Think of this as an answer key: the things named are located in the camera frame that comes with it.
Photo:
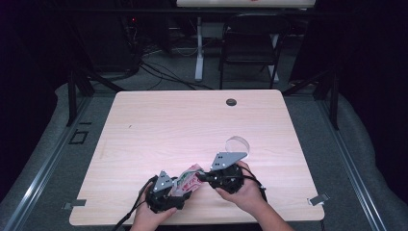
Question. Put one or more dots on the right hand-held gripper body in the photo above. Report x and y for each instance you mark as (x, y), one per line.
(226, 176)

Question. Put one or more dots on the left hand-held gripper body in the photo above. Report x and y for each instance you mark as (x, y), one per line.
(163, 184)

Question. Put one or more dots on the pink and green plastic bag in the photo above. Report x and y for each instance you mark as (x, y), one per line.
(186, 183)

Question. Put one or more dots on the clear jar with hinged lid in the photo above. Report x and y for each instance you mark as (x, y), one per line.
(238, 145)

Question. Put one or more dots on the person's right hand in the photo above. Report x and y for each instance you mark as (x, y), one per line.
(248, 195)

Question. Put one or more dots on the person's left hand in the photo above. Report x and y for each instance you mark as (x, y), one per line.
(146, 219)

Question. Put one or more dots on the round table grommet hole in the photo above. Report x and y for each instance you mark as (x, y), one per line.
(231, 102)

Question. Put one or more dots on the grey tape strip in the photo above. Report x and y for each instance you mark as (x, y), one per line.
(75, 203)
(319, 199)

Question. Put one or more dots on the black tape square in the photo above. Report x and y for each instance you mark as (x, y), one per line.
(78, 143)

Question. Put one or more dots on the white desk leg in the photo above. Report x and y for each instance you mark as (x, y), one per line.
(199, 64)

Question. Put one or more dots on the black folding chair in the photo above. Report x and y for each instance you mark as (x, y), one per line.
(250, 59)

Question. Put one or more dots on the dark computer with red light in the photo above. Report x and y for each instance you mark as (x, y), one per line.
(132, 20)

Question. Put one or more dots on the aluminium floor rail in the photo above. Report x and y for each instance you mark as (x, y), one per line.
(41, 179)
(352, 173)

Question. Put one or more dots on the black metal frame stand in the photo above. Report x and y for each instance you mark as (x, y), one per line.
(334, 102)
(71, 96)

